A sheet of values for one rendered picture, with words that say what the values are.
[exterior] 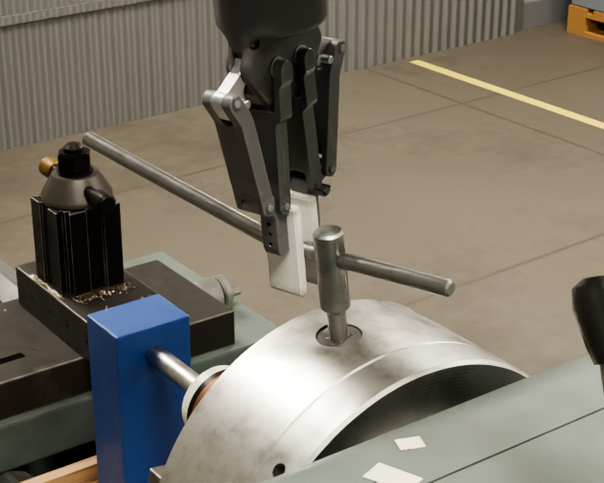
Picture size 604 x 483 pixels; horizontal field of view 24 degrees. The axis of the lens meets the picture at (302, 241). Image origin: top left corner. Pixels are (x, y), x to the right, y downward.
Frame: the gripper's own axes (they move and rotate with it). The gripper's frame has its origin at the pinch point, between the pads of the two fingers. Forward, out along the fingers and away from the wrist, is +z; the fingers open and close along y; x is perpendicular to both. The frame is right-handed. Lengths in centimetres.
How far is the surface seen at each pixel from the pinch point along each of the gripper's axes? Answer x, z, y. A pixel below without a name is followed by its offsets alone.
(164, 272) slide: -54, 36, -39
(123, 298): -46, 29, -24
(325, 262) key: 3.7, 0.2, 1.0
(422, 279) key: 11.3, -0.2, 0.4
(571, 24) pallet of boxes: -229, 166, -483
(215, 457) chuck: 0.3, 11.9, 11.1
